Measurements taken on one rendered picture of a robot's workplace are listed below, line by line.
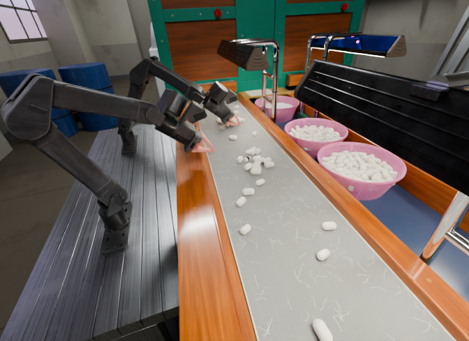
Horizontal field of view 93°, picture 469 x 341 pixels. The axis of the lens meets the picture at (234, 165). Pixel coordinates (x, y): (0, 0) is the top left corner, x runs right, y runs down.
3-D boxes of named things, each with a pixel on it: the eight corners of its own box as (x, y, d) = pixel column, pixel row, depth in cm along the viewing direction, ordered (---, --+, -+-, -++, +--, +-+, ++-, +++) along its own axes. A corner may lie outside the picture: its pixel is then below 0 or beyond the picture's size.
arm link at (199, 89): (207, 88, 103) (145, 49, 96) (203, 93, 95) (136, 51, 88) (195, 110, 109) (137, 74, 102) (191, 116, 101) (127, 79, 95)
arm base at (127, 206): (125, 184, 73) (102, 190, 72) (118, 228, 57) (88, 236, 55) (132, 202, 78) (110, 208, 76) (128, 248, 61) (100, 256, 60)
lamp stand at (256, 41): (241, 141, 112) (238, 40, 89) (233, 127, 129) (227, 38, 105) (277, 136, 116) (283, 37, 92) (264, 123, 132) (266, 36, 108)
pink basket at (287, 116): (287, 127, 124) (288, 111, 119) (246, 120, 138) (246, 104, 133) (303, 113, 143) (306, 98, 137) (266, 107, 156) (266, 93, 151)
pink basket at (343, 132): (317, 169, 88) (321, 148, 83) (271, 146, 107) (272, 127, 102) (356, 149, 100) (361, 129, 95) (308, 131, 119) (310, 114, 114)
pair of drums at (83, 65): (45, 127, 340) (13, 67, 295) (125, 116, 368) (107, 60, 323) (24, 146, 283) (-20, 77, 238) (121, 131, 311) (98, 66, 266)
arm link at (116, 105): (149, 100, 67) (2, 65, 43) (165, 106, 61) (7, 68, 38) (141, 140, 69) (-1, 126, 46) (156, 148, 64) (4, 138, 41)
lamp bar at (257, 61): (246, 71, 75) (246, 47, 72) (216, 54, 127) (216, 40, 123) (269, 69, 77) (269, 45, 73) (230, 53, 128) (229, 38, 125)
